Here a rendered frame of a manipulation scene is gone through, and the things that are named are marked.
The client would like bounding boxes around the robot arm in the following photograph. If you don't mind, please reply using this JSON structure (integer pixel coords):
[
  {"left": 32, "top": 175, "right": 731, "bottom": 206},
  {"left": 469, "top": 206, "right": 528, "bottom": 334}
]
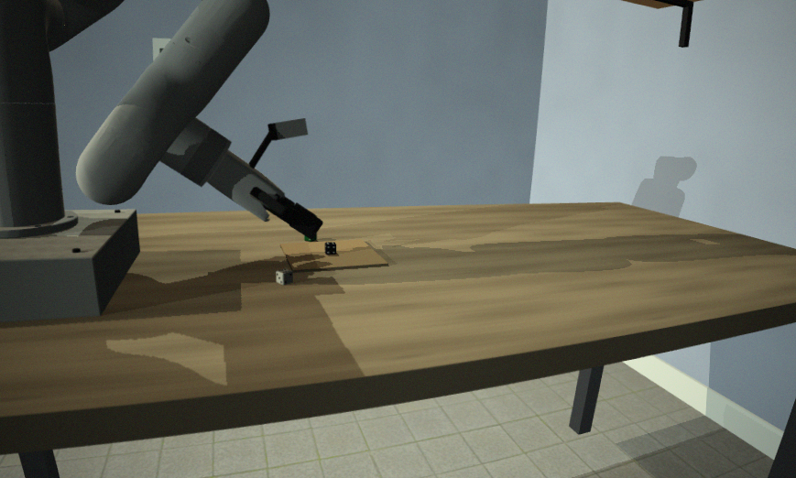
[{"left": 0, "top": 0, "right": 270, "bottom": 238}]

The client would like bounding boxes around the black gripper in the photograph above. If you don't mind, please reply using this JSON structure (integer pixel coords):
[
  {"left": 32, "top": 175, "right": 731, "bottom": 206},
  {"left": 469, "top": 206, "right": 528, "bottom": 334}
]
[{"left": 198, "top": 139, "right": 323, "bottom": 239}]

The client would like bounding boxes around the white die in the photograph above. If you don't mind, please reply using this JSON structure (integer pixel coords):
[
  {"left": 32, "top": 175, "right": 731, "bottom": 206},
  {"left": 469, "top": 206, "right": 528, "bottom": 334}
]
[{"left": 276, "top": 268, "right": 293, "bottom": 285}]

